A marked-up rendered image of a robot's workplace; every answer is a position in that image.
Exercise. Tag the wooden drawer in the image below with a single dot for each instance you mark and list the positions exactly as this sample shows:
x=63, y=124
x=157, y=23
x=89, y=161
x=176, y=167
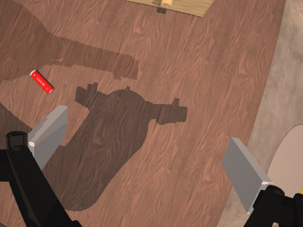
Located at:
x=193, y=7

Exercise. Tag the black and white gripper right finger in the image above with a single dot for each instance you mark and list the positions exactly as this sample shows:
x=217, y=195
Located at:
x=266, y=203

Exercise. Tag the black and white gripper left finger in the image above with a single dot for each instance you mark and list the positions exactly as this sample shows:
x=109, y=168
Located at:
x=21, y=165

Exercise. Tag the red aa battery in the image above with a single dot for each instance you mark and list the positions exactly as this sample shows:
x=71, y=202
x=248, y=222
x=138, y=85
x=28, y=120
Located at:
x=41, y=81

